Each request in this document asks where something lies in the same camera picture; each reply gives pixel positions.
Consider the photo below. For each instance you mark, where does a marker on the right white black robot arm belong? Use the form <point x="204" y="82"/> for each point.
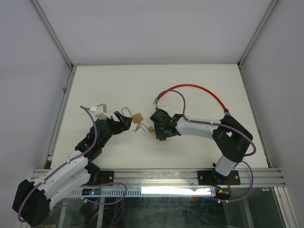
<point x="229" y="135"/>

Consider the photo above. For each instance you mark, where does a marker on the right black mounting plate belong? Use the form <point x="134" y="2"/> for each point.
<point x="211" y="177"/>

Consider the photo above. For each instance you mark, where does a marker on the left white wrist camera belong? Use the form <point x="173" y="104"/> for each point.
<point x="100" y="111"/>

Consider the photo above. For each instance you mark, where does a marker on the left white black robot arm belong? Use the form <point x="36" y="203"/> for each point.
<point x="35" y="199"/>

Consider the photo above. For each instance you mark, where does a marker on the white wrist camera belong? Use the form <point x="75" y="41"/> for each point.
<point x="100" y="111"/>
<point x="163" y="107"/>

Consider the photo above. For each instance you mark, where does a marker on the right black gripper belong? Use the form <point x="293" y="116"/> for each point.
<point x="159" y="134"/>

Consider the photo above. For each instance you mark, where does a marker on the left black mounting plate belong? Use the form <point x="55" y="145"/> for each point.
<point x="100" y="177"/>

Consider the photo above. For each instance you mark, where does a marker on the large brass padlock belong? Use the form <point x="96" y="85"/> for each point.
<point x="136" y="118"/>

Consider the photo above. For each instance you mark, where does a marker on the black mounting plate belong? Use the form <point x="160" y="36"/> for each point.
<point x="100" y="177"/>
<point x="211" y="177"/>

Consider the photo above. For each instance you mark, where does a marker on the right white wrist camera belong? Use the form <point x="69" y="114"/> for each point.
<point x="163" y="107"/>

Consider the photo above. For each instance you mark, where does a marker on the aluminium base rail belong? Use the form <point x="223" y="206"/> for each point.
<point x="263" y="178"/>

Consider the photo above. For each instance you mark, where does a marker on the red cable lock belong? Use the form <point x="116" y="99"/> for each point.
<point x="199" y="93"/>

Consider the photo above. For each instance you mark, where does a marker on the white slotted cable duct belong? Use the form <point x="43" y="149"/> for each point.
<point x="141" y="192"/>

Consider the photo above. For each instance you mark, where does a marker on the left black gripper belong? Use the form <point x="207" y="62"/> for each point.
<point x="119" y="126"/>

